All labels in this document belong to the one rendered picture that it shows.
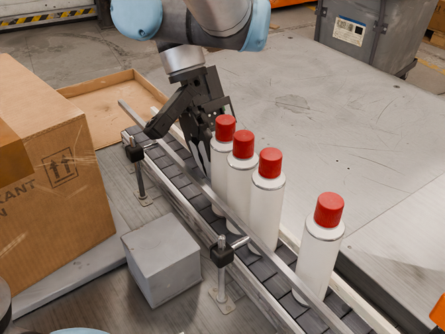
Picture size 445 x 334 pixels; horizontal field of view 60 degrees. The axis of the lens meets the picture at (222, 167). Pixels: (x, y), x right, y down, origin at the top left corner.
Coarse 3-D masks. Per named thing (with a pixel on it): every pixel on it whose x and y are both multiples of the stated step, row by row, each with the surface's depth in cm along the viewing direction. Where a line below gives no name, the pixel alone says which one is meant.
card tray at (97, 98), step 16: (96, 80) 119; (112, 80) 122; (128, 80) 125; (144, 80) 119; (64, 96) 116; (80, 96) 117; (96, 96) 117; (112, 96) 117; (128, 96) 117; (144, 96) 117; (160, 96) 113; (96, 112) 110; (112, 112) 110; (144, 112) 110; (96, 128) 104; (112, 128) 104; (96, 144) 99; (112, 144) 99
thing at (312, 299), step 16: (128, 112) 87; (160, 144) 77; (176, 160) 73; (192, 176) 70; (208, 192) 67; (224, 208) 64; (240, 224) 61; (256, 240) 58; (272, 256) 56; (288, 272) 54; (304, 288) 52; (320, 304) 50; (336, 320) 49
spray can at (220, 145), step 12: (216, 120) 62; (228, 120) 62; (216, 132) 63; (228, 132) 61; (216, 144) 63; (228, 144) 63; (216, 156) 64; (216, 168) 66; (216, 180) 68; (216, 192) 69
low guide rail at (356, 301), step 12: (180, 132) 89; (288, 240) 65; (336, 276) 59; (336, 288) 59; (348, 288) 57; (348, 300) 57; (360, 300) 56; (360, 312) 56; (372, 312) 55; (372, 324) 55; (384, 324) 53
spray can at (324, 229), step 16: (320, 208) 48; (336, 208) 47; (320, 224) 49; (336, 224) 49; (304, 240) 52; (320, 240) 49; (336, 240) 49; (304, 256) 53; (320, 256) 51; (336, 256) 53; (304, 272) 55; (320, 272) 53; (320, 288) 56; (304, 304) 59
